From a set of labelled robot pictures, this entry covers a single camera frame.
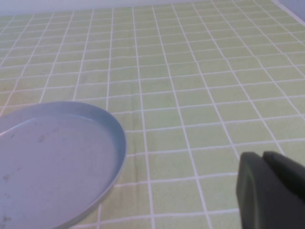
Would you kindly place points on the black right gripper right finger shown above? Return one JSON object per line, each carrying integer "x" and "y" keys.
{"x": 286, "y": 171}

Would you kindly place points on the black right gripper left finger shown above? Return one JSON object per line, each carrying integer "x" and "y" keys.
{"x": 262, "y": 195}

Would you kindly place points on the blue round plate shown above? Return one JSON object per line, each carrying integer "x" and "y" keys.
{"x": 59, "y": 162}

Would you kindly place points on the green checkered tablecloth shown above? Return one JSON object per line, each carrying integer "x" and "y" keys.
{"x": 181, "y": 78}

